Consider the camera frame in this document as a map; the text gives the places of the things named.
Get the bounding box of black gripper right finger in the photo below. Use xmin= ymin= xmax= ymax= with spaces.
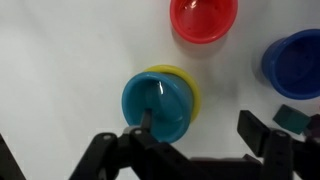
xmin=237 ymin=109 xmax=320 ymax=180

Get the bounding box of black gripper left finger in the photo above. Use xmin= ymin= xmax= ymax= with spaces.
xmin=68 ymin=109 xmax=196 ymax=180

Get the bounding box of light blue bowl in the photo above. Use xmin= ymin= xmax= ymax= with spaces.
xmin=121 ymin=71 xmax=195 ymax=144

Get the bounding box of yellow bowl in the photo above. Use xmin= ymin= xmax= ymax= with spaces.
xmin=143 ymin=64 xmax=202 ymax=123

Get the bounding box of small teal cube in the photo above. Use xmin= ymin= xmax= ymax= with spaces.
xmin=272 ymin=104 xmax=312 ymax=136

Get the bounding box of small dark purple cube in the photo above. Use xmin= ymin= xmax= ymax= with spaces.
xmin=304 ymin=113 xmax=320 ymax=138

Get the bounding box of dark blue cup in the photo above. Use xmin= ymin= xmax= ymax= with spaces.
xmin=261 ymin=28 xmax=320 ymax=101

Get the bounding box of red cup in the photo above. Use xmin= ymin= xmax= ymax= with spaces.
xmin=169 ymin=0 xmax=239 ymax=45

